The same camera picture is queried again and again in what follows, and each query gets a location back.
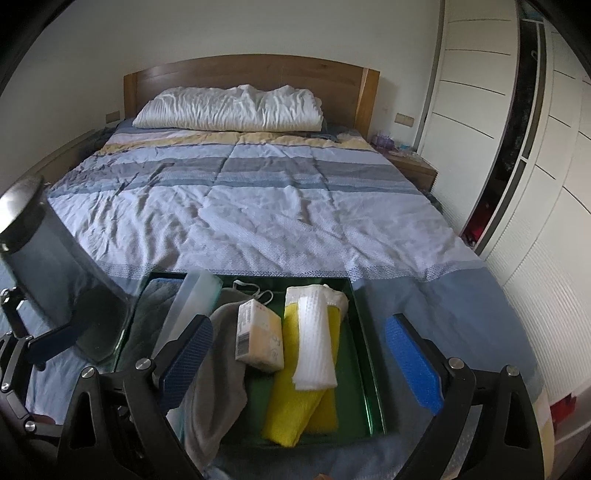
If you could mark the wooden bed headboard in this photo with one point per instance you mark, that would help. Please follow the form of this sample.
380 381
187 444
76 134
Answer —
254 69

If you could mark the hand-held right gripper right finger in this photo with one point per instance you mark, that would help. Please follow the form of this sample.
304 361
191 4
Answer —
413 364

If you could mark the wooden nightstand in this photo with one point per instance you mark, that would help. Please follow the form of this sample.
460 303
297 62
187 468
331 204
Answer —
413 168

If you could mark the grey fleece pouch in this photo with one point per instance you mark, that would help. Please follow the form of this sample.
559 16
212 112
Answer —
217 397

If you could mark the white pillow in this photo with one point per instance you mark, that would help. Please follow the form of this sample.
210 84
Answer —
231 108

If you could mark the teal grey towel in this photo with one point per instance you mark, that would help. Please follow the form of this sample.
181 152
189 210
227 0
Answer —
147 314

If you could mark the white sliding wardrobe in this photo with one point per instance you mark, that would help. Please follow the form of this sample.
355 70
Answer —
545 184

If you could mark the tissue pack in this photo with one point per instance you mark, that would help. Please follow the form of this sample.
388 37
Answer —
258 337

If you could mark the clear plastic zip bag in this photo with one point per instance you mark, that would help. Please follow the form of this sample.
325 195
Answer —
189 300

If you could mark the beige wall socket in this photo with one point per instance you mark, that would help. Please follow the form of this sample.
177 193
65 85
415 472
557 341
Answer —
112 116
404 120

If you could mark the purple small container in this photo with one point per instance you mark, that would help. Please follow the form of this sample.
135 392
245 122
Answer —
382 139

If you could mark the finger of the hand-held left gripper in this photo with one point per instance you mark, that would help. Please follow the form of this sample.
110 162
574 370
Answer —
51 346
11 314

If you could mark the yellow towel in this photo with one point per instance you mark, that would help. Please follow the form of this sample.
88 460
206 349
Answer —
295 406

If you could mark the red cloth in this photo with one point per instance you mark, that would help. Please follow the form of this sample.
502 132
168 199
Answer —
480 221

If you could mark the dark glass pitcher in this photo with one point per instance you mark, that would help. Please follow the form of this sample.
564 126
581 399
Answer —
51 267

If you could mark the green tray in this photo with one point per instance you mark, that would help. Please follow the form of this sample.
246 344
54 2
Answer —
360 369

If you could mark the white waffle cloth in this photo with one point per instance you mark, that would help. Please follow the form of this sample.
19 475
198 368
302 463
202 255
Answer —
314 341

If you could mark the striped bed quilt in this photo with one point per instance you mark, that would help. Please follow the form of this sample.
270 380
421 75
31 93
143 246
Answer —
254 207

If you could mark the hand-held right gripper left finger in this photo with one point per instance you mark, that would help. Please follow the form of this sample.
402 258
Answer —
187 360

